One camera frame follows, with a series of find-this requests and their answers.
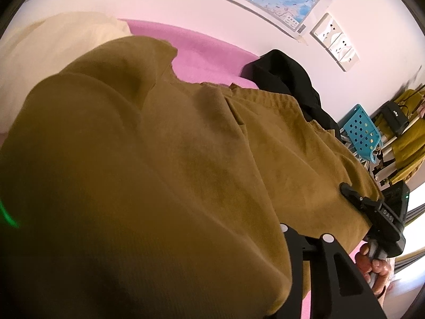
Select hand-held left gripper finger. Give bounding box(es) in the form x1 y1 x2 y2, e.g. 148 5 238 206
280 223 388 319

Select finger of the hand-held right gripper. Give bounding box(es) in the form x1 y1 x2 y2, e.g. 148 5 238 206
339 182 383 214

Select olive brown pants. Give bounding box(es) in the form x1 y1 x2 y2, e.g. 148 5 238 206
0 36 382 319

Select person's right hand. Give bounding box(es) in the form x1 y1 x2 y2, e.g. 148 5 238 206
355 242 394 300

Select blue perforated plastic basket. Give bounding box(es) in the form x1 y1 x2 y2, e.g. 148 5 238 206
339 104 385 164

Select yellow hanging garment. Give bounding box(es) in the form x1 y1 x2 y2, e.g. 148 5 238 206
382 88 425 184

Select black handbag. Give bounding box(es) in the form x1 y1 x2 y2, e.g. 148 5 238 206
379 100 411 137

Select black garment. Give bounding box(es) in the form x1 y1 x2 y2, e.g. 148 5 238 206
241 49 341 141

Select pink floral bed sheet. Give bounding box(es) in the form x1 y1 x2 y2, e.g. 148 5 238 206
118 19 366 319

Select cream garment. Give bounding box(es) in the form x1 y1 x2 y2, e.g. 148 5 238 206
0 11 133 137

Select white wall socket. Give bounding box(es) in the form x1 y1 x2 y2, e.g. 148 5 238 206
336 44 361 73
327 31 351 59
310 12 340 46

